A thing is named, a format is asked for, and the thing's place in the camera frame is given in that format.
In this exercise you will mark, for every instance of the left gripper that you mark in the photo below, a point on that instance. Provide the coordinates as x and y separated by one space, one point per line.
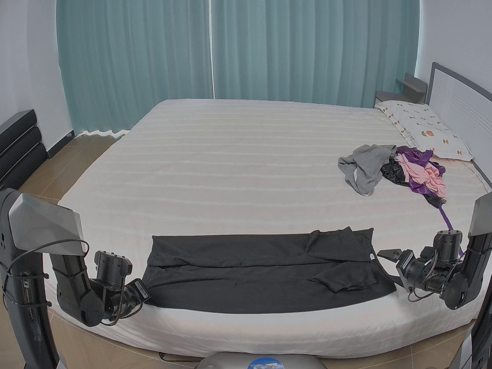
136 294

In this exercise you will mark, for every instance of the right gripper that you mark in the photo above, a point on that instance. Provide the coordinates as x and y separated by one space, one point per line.
413 277

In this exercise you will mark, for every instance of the black T-shirt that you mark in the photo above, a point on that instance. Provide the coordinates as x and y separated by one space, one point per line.
250 279

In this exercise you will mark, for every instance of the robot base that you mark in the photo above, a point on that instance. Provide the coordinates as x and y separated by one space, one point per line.
230 361

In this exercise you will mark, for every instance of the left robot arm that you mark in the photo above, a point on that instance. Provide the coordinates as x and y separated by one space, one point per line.
42 221

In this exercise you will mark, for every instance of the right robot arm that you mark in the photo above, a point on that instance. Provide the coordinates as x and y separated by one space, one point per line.
465 283

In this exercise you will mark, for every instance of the pile of clothes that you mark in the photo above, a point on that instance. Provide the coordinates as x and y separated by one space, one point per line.
422 177

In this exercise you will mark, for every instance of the bed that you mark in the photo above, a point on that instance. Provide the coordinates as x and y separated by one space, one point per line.
230 160

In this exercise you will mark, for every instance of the grey garment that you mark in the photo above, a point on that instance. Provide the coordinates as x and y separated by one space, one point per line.
365 165

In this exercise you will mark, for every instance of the white printed pillow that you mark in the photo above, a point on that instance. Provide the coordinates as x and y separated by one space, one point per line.
422 127

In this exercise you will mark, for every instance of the grey bedside table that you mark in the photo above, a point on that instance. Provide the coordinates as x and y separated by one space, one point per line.
411 87

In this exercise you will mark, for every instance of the blue-green curtain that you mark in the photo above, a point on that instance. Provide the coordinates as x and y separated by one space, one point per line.
134 52
315 40

